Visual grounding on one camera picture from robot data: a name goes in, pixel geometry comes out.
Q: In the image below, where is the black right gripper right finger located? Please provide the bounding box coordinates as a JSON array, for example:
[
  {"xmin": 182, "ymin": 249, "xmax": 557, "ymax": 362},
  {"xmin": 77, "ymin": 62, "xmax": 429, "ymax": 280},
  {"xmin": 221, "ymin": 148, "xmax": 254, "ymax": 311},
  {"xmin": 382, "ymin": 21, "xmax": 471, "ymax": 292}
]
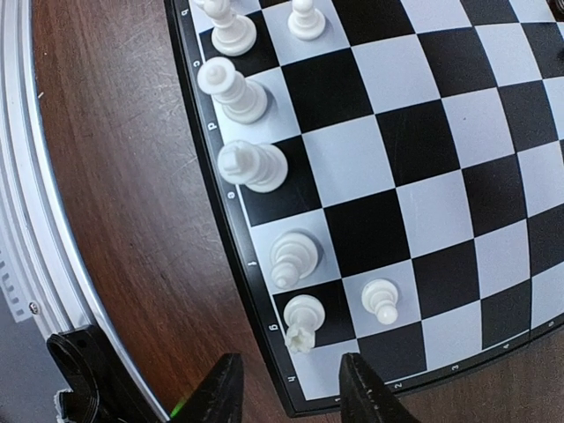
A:
[{"xmin": 338, "ymin": 352, "xmax": 419, "ymax": 423}]

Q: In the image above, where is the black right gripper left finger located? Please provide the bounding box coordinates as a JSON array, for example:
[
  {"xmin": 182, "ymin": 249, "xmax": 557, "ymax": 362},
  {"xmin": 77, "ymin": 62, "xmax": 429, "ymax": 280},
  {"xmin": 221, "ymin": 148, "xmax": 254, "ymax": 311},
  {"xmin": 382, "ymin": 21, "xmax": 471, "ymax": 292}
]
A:
[{"xmin": 169, "ymin": 353, "xmax": 244, "ymax": 423}]

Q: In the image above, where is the white chess pawn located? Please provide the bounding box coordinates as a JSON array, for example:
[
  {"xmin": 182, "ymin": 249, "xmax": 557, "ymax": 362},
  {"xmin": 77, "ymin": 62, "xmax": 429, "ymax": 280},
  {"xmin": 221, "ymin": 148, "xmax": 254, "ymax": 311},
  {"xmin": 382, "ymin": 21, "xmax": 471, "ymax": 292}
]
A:
[
  {"xmin": 283, "ymin": 294, "xmax": 325, "ymax": 353},
  {"xmin": 287, "ymin": 0, "xmax": 326, "ymax": 41}
]

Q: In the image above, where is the black white chess board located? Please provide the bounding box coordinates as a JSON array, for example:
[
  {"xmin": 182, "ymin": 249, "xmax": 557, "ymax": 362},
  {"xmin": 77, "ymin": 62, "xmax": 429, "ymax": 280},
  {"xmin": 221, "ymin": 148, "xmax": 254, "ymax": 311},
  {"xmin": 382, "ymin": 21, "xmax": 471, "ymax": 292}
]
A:
[{"xmin": 165, "ymin": 1, "xmax": 563, "ymax": 417}]

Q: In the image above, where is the white knight chess piece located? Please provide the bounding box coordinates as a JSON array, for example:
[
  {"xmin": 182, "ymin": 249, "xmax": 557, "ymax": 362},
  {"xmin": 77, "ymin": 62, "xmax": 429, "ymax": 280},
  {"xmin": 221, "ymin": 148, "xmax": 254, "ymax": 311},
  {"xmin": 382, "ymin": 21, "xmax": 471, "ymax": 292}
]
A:
[{"xmin": 196, "ymin": 0, "xmax": 256, "ymax": 56}]

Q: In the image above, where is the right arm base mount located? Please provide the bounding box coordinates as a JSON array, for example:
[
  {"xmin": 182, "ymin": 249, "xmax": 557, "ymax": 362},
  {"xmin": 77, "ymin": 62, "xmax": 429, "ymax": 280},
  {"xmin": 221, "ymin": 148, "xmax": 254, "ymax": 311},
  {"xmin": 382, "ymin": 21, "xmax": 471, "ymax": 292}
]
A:
[{"xmin": 46, "ymin": 325, "xmax": 169, "ymax": 422}]

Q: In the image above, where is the front aluminium rail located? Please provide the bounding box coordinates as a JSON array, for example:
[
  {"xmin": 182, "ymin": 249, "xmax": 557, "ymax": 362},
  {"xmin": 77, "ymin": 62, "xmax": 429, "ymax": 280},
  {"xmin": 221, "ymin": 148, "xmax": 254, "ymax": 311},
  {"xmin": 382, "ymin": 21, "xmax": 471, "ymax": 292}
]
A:
[{"xmin": 1, "ymin": 1, "xmax": 168, "ymax": 418}]

